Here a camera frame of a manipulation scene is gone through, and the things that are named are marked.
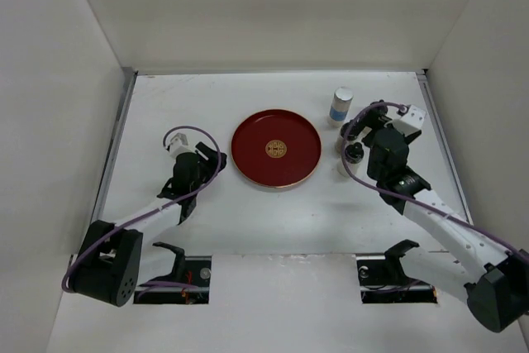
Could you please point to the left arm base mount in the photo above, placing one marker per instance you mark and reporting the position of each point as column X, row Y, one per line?
column 169, row 276

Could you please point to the blue label spice jar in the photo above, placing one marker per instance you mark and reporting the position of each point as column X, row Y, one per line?
column 340, row 106

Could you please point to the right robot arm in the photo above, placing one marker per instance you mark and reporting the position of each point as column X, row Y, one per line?
column 487, row 274

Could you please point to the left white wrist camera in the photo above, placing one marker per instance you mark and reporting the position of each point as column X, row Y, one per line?
column 177, row 145

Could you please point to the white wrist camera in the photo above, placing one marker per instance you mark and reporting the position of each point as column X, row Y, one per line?
column 411, row 121
column 177, row 145

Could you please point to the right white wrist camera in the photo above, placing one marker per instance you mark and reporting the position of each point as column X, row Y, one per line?
column 411, row 121

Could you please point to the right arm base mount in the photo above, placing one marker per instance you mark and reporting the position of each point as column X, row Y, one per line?
column 382, row 280

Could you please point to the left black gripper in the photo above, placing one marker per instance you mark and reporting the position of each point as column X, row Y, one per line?
column 211, row 164

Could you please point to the red round tray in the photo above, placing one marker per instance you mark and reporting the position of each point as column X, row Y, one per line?
column 276, row 148

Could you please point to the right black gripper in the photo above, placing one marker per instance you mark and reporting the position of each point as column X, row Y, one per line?
column 368, row 119

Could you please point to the white condiment bottle black cap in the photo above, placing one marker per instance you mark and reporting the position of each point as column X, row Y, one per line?
column 354, row 154

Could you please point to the brown condiment bottle black cap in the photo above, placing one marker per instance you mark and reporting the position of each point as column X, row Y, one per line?
column 339, row 140

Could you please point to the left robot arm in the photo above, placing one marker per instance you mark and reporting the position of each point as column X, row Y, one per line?
column 123, row 260

